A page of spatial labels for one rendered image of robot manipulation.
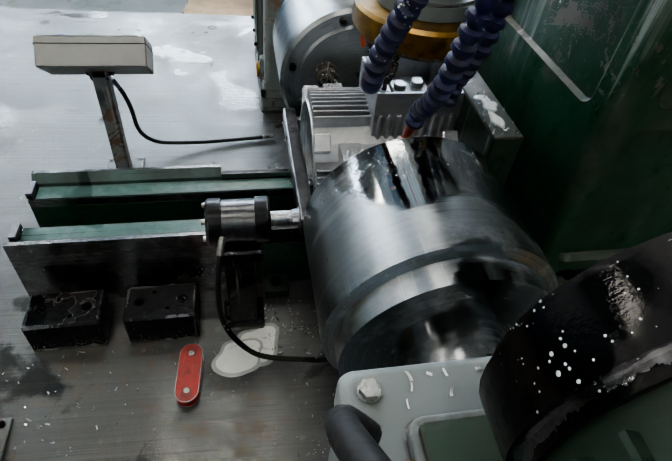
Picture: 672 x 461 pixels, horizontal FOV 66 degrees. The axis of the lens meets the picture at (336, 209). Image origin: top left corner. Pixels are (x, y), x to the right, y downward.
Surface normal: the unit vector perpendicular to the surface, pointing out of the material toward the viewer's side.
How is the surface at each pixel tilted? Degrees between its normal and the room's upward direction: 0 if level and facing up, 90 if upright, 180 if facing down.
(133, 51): 50
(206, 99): 0
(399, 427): 0
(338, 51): 90
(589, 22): 90
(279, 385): 0
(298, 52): 90
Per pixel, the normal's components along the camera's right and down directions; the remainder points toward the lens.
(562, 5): -0.98, 0.05
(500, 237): 0.31, -0.71
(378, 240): -0.51, -0.55
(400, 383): 0.08, -0.72
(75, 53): 0.18, 0.07
